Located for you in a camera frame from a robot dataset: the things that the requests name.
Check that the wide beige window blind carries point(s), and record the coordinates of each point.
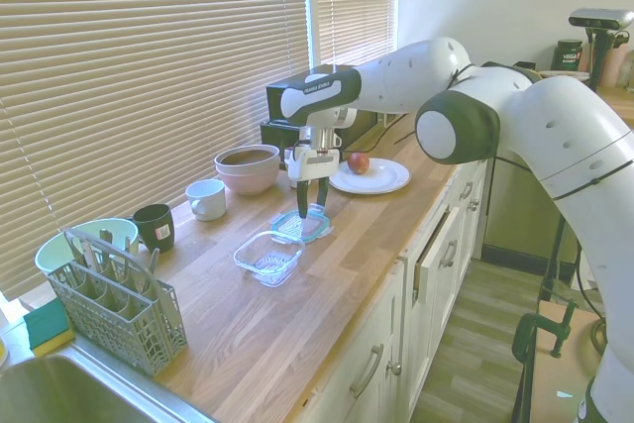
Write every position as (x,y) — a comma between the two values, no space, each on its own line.
(148,71)

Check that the red apple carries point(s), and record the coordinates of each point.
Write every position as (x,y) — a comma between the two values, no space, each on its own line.
(358,163)

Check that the round metal cabinet knob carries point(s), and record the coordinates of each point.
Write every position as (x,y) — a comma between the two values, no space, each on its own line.
(394,367)
(473,204)

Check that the black supplement tub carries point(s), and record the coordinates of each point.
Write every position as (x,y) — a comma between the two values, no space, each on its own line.
(569,54)

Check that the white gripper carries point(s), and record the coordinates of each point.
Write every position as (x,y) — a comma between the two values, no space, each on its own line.
(317,163)

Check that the clear lid with teal rim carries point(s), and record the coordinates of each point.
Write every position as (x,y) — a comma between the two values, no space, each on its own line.
(289,227)

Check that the green metal clamp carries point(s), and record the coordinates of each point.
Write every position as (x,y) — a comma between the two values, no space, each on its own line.
(525,339)

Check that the grey stereo camera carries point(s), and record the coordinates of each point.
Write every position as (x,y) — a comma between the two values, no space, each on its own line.
(600,17)

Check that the black microwave oven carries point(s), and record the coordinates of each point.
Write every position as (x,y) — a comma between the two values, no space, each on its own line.
(285,86)

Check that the pink bowl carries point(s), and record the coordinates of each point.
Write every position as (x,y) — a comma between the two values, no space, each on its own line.
(247,182)

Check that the mint green bowl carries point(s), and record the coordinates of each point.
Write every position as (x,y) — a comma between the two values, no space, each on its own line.
(119,232)

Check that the small black countertop appliance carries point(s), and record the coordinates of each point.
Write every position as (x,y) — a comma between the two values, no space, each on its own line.
(275,140)

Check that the black cup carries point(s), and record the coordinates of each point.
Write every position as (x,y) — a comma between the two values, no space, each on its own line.
(156,230)

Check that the clear glass food container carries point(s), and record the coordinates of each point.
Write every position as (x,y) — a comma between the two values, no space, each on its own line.
(267,264)

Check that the stainless steel dishwasher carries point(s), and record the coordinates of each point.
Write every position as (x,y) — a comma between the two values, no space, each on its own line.
(520,215)

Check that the white plate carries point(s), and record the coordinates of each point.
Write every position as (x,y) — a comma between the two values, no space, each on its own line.
(381,178)

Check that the stainless steel sink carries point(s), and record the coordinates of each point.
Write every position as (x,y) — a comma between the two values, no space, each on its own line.
(74,393)

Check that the white kitchen cabinet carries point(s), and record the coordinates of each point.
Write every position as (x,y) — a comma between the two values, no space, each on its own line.
(431,294)

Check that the narrow beige window blind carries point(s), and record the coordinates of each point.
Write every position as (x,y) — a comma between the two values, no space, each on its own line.
(356,2)

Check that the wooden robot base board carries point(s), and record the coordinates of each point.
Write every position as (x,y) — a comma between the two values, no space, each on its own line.
(564,383)

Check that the green and yellow sponge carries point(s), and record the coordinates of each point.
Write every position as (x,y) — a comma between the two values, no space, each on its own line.
(47,326)

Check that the metal cutlery piece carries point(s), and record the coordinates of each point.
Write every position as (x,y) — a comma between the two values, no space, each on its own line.
(81,252)
(105,241)
(153,262)

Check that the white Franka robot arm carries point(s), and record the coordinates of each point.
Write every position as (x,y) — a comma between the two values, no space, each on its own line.
(569,121)

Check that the grey plastic cutlery basket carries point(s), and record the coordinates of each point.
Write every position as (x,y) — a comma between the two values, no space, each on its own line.
(124,329)

